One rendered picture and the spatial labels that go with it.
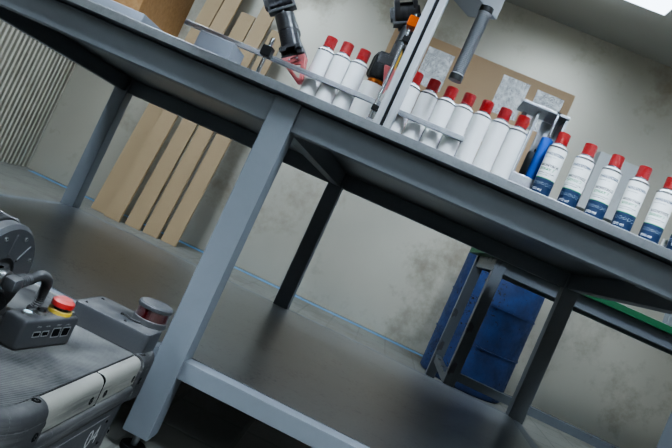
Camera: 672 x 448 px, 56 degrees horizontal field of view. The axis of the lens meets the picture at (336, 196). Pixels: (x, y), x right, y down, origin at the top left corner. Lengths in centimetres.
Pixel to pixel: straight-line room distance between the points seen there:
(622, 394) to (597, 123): 197
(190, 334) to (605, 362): 404
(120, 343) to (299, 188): 368
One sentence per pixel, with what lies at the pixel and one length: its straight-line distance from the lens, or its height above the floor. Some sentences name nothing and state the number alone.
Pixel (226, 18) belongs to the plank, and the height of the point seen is 165.
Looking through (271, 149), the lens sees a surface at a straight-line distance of 134.
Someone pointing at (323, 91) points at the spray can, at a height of 93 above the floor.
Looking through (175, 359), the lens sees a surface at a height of 22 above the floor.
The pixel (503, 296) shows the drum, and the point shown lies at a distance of 403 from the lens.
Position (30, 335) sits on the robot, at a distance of 109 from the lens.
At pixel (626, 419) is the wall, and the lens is 521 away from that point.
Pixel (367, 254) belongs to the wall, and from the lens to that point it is 477.
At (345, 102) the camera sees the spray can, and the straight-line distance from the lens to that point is 176.
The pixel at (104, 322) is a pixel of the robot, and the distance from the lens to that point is 127.
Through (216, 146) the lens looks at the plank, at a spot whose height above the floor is 76.
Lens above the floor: 61
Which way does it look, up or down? 2 degrees up
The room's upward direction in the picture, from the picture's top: 24 degrees clockwise
